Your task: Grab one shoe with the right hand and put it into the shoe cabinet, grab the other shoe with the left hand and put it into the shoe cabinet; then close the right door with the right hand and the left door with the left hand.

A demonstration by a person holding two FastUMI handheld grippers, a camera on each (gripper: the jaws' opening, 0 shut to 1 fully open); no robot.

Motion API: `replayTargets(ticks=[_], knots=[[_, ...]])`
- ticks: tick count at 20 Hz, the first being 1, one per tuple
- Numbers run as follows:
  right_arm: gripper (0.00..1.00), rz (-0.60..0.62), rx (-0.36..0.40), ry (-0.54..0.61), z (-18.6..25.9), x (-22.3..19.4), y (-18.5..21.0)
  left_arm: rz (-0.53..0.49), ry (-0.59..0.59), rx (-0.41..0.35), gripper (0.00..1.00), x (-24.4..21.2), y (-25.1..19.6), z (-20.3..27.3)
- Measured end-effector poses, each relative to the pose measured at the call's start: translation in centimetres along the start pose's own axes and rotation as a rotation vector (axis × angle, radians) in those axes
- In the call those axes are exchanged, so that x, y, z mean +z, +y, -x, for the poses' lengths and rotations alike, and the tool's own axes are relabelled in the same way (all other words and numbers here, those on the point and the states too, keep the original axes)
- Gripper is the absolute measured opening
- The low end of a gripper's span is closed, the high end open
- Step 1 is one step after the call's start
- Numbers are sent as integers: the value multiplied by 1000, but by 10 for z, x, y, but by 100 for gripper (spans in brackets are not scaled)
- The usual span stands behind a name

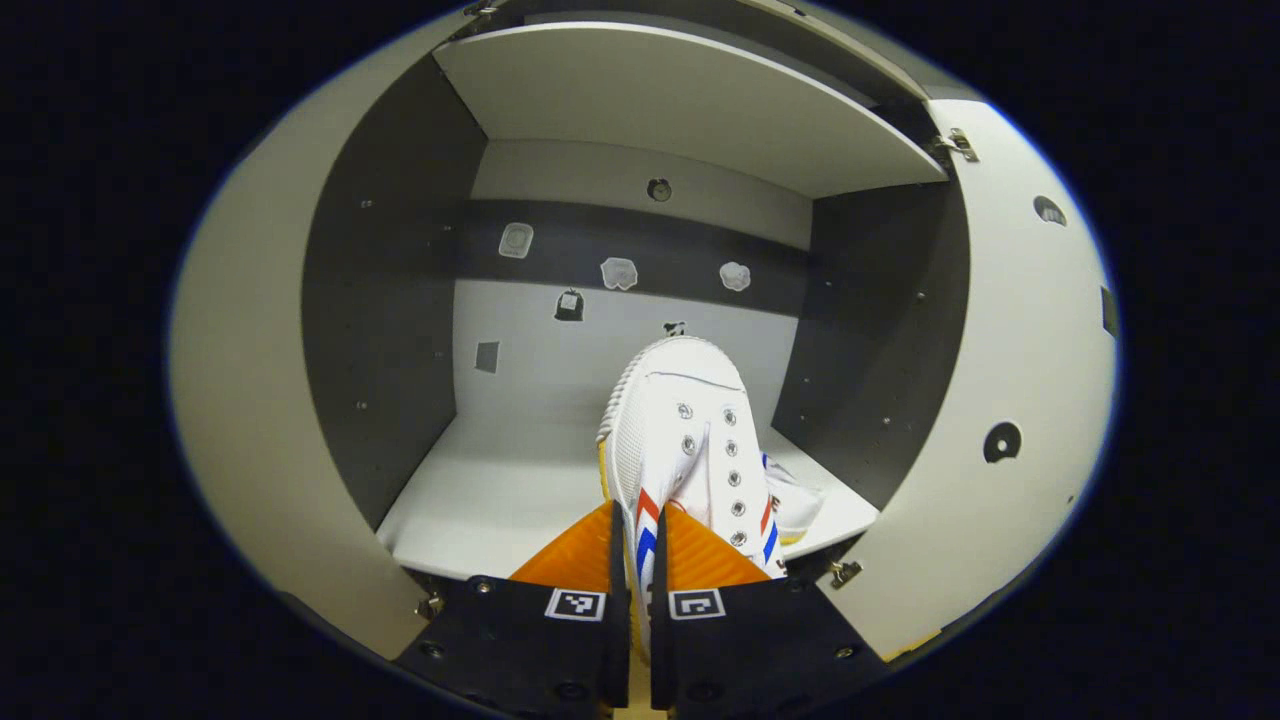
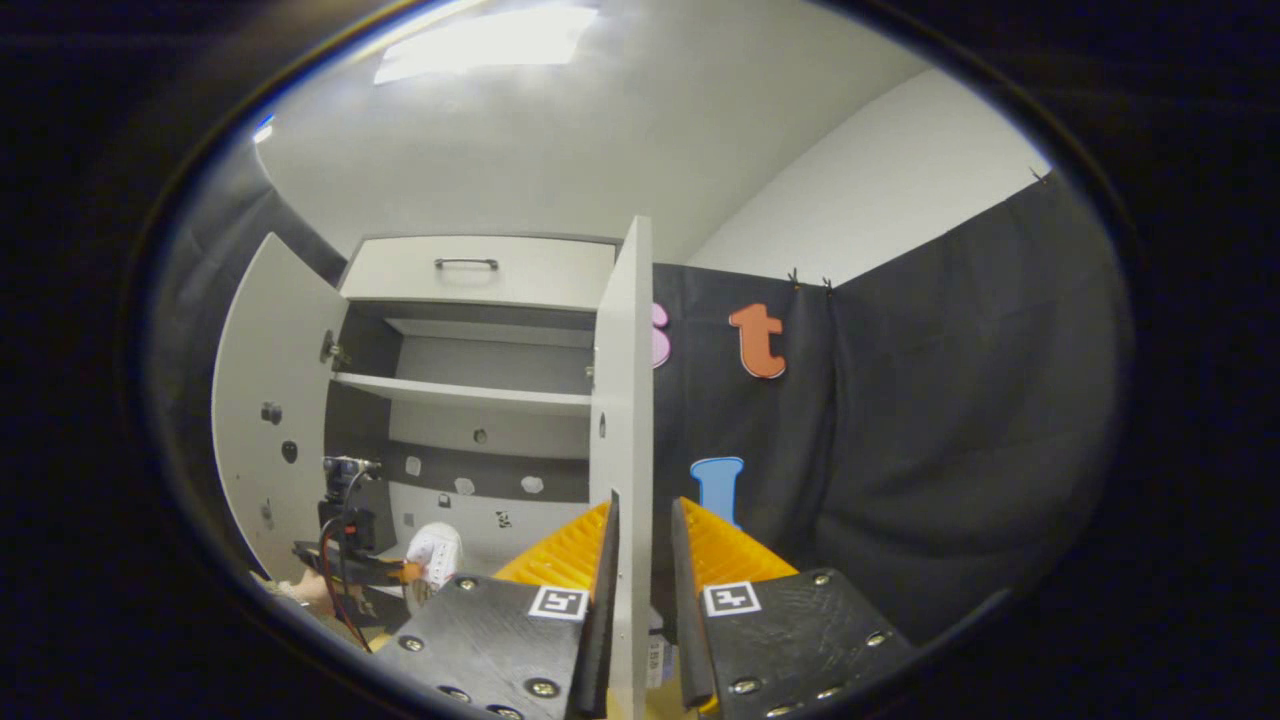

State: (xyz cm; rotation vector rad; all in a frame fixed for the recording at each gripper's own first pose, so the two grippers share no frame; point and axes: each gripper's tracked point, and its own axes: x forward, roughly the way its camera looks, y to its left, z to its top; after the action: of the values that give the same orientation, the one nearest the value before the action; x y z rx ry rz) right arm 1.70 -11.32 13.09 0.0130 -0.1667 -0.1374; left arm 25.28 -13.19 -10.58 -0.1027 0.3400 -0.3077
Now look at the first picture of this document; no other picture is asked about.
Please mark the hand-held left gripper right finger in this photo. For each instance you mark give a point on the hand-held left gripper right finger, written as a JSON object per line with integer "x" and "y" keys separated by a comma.
{"x": 760, "y": 650}

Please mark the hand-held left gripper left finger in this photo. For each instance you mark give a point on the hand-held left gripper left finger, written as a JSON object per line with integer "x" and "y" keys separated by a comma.
{"x": 500, "y": 640}

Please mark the white shoe cabinet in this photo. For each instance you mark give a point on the white shoe cabinet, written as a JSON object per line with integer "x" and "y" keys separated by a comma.
{"x": 400, "y": 300}

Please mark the white cabinet door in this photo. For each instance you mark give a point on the white cabinet door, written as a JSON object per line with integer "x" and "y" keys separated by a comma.
{"x": 1020, "y": 350}
{"x": 250, "y": 350}

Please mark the metal door hinge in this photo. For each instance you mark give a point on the metal door hinge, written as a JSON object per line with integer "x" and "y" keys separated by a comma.
{"x": 431, "y": 606}
{"x": 845, "y": 572}
{"x": 958, "y": 145}

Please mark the white cabinet shelf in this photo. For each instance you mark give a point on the white cabinet shelf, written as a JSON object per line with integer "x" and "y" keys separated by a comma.
{"x": 500, "y": 490}
{"x": 680, "y": 100}

